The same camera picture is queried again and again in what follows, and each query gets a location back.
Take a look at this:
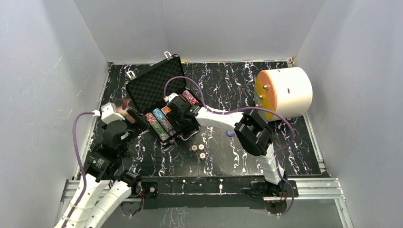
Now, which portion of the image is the black poker chip case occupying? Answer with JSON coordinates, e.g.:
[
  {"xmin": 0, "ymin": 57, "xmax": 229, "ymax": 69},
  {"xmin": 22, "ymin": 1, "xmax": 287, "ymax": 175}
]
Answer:
[{"xmin": 126, "ymin": 52, "xmax": 202, "ymax": 145}]

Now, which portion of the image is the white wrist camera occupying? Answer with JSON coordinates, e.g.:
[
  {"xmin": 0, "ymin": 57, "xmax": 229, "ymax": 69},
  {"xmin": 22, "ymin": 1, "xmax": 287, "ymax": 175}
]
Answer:
[
  {"xmin": 92, "ymin": 102, "xmax": 125, "ymax": 124},
  {"xmin": 163, "ymin": 93, "xmax": 179, "ymax": 103}
]

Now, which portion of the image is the blue blind button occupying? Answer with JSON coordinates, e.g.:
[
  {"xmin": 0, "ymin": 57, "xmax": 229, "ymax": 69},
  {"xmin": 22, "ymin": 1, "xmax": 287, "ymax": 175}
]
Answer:
[{"xmin": 226, "ymin": 131, "xmax": 235, "ymax": 137}]

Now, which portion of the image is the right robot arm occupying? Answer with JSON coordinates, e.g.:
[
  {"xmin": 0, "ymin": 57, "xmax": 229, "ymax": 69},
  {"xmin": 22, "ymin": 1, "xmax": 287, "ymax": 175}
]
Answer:
[{"xmin": 164, "ymin": 93, "xmax": 287, "ymax": 198}]

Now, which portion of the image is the white poker chip lower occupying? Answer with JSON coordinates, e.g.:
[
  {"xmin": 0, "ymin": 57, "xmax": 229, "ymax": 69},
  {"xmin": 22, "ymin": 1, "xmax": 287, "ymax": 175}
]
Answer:
[{"xmin": 199, "ymin": 152, "xmax": 207, "ymax": 160}]

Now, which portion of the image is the red playing card deck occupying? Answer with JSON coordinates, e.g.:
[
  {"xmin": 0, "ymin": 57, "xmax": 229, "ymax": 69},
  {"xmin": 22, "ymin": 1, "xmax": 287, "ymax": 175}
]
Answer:
[{"xmin": 161, "ymin": 106, "xmax": 172, "ymax": 116}]

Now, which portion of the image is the red green chip row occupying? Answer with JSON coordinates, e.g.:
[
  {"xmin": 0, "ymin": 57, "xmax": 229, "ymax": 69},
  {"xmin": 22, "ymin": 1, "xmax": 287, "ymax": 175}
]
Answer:
[{"xmin": 146, "ymin": 113, "xmax": 169, "ymax": 142}]

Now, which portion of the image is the brown poker chip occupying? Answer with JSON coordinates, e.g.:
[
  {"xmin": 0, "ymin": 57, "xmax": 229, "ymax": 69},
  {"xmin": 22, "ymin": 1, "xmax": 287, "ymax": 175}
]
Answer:
[{"xmin": 190, "ymin": 144, "xmax": 199, "ymax": 152}]

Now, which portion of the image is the blue grey chip row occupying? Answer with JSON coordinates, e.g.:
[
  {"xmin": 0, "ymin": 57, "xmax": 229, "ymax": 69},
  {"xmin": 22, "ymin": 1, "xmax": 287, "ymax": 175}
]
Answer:
[{"xmin": 152, "ymin": 108, "xmax": 176, "ymax": 136}]

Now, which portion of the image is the dark book with orange cover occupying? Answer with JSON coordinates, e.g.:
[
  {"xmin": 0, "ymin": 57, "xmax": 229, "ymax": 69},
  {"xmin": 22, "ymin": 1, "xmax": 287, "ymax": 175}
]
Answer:
[{"xmin": 113, "ymin": 98, "xmax": 137, "ymax": 116}]

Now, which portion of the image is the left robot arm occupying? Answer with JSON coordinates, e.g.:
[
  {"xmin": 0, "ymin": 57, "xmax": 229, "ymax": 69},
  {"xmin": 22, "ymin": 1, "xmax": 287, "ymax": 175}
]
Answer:
[{"xmin": 55, "ymin": 103, "xmax": 146, "ymax": 228}]

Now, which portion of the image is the white orange cylindrical drum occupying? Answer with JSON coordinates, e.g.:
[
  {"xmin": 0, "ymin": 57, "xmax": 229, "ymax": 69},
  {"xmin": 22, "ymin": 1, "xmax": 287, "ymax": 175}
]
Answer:
[{"xmin": 254, "ymin": 67, "xmax": 313, "ymax": 119}]

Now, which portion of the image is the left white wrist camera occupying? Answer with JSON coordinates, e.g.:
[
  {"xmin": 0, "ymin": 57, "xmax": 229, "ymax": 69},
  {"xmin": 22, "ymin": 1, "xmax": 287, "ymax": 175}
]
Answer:
[{"xmin": 92, "ymin": 102, "xmax": 125, "ymax": 124}]

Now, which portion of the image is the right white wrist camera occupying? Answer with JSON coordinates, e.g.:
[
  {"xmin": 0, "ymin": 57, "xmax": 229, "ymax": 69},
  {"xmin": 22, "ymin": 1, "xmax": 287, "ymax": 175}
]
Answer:
[{"xmin": 163, "ymin": 93, "xmax": 179, "ymax": 103}]

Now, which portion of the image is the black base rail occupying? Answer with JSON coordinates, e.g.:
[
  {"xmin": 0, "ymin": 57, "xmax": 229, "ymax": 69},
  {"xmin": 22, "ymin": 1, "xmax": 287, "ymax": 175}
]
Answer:
[{"xmin": 138, "ymin": 176, "xmax": 303, "ymax": 209}]

